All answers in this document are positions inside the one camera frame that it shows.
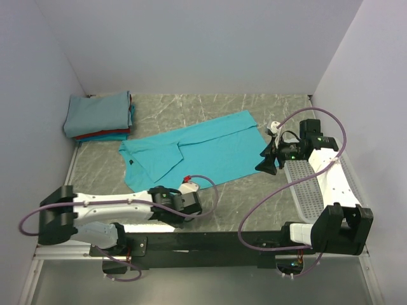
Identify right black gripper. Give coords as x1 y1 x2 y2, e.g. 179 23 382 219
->
255 135 306 175

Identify turquoise polo shirt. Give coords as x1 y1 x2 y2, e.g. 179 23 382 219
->
118 111 266 193

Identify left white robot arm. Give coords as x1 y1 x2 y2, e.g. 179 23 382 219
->
38 184 202 255

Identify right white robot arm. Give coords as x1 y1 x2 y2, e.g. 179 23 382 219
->
255 119 373 255

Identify white plastic basket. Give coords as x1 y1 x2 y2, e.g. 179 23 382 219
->
284 152 367 223

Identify black base beam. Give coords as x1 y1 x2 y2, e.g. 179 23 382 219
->
88 231 319 271

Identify folded teal t shirt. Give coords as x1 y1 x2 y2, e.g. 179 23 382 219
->
77 104 137 144

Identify folded red t shirt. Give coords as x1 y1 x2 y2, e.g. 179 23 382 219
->
74 104 132 140

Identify folded grey-blue t shirt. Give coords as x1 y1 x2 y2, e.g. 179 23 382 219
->
64 91 132 138

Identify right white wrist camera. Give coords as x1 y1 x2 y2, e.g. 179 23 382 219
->
266 121 282 146

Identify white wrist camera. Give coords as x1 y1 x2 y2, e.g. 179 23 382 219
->
178 175 200 194
266 121 282 146

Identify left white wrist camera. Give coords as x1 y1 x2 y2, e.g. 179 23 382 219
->
178 175 200 194

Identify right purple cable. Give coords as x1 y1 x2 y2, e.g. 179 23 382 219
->
237 107 347 278

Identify aluminium frame rail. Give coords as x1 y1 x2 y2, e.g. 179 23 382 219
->
34 241 370 261

